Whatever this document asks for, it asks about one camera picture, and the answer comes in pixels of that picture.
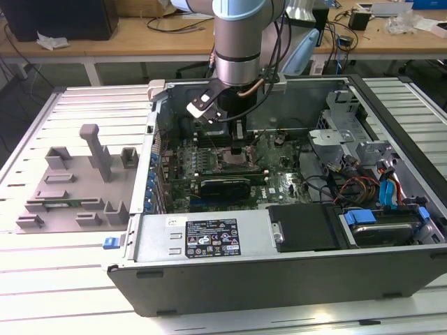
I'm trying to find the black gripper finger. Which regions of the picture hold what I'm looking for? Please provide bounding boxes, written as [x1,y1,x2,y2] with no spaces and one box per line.
[230,120,247,156]

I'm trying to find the metal locking lever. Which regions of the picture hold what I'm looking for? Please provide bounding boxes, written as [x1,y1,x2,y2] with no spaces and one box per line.
[203,135,220,154]

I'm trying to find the CPU socket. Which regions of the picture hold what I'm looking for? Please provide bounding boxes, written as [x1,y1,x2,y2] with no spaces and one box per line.
[216,145,256,172]

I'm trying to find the black cylinder part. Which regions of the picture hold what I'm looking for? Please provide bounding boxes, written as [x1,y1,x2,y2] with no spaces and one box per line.
[179,118,200,137]

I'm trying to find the black graphics card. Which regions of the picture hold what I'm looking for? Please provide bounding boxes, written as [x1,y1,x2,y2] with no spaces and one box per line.
[167,175,253,202]

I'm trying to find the green motherboard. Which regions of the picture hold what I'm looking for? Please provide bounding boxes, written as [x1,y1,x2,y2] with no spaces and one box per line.
[153,129,328,214]

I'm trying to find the gray case latch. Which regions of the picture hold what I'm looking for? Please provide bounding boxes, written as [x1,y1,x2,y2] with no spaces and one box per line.
[146,79,167,103]

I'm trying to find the silver metal drive cage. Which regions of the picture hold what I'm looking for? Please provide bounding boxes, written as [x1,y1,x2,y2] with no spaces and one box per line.
[307,89,401,177]

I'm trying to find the black drive bay cover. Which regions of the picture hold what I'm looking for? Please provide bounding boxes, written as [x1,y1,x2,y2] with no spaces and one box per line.
[266,203,342,253]

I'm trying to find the brown cardboard box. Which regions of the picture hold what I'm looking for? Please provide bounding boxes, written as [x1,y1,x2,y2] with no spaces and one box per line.
[117,0,172,17]

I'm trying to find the wooden desk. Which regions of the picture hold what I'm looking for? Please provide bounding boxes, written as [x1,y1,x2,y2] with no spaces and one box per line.
[0,6,447,67]

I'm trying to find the silver power supply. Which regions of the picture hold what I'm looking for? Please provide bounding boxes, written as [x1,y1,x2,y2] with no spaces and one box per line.
[133,209,286,263]

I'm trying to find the gray parts rack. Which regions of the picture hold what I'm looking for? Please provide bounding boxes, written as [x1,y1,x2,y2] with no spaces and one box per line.
[14,124,140,235]

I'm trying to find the small black cube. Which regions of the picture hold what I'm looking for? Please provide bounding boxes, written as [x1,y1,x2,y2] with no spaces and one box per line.
[348,10,371,31]

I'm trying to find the black open PC case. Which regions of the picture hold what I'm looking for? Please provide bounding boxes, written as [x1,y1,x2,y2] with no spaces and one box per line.
[101,73,447,318]

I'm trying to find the hard disk in blue carrier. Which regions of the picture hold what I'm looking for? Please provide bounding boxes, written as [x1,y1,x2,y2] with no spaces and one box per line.
[340,205,431,248]

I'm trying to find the crumpled white paper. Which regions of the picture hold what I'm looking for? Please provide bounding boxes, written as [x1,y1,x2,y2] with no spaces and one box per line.
[36,31,70,51]

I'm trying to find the clear plastic bag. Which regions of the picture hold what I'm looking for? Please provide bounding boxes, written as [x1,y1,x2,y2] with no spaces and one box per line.
[386,9,419,36]

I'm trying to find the large black box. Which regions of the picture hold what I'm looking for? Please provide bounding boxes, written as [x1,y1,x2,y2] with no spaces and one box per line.
[0,0,119,43]

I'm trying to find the white paper sheet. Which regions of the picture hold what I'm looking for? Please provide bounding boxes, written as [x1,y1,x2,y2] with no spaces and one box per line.
[414,16,447,38]

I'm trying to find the blue flat box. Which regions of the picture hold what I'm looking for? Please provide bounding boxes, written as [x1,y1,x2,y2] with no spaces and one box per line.
[411,0,447,10]

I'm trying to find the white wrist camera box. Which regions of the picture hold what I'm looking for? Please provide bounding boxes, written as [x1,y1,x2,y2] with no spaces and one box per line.
[186,99,224,126]

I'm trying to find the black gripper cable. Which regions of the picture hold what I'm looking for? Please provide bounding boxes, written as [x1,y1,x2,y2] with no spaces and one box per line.
[219,19,293,122]

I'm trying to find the yellow orange wire bundle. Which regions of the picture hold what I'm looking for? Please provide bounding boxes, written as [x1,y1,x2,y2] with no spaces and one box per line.
[334,176,381,207]

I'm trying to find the blue flat wire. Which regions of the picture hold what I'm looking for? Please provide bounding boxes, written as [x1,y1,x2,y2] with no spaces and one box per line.
[378,158,400,210]

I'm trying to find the red flat wire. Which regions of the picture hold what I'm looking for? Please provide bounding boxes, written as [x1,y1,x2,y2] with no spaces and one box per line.
[391,176,418,207]

